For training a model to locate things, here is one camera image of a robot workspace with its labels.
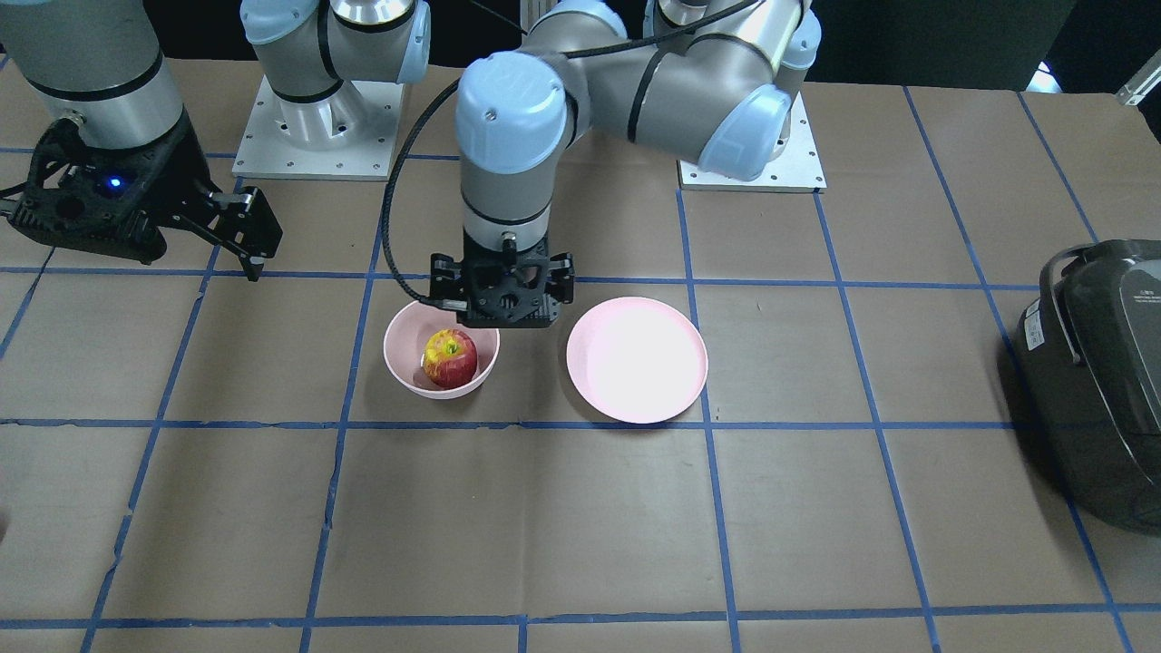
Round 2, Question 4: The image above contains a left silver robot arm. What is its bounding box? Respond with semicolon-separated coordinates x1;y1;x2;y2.
420;1;822;329

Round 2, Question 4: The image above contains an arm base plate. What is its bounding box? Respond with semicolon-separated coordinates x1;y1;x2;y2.
232;80;408;181
678;87;828;193

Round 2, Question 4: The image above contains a pink plate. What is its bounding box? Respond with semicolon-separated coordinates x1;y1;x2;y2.
565;297;708;424

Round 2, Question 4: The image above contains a red yellow apple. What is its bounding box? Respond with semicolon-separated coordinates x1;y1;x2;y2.
420;329;478;390

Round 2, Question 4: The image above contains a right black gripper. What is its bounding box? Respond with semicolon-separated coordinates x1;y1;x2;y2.
9;109;283;282

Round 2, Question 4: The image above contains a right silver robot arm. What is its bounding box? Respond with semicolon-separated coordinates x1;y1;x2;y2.
3;1;433;281

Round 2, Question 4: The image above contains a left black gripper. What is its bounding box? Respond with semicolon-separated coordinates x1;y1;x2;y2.
428;232;576;329

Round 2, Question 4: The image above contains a pink bowl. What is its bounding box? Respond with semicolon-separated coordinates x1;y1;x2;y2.
382;302;499;399

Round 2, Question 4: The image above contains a black rice cooker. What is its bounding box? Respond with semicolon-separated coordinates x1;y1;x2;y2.
1014;239;1160;537

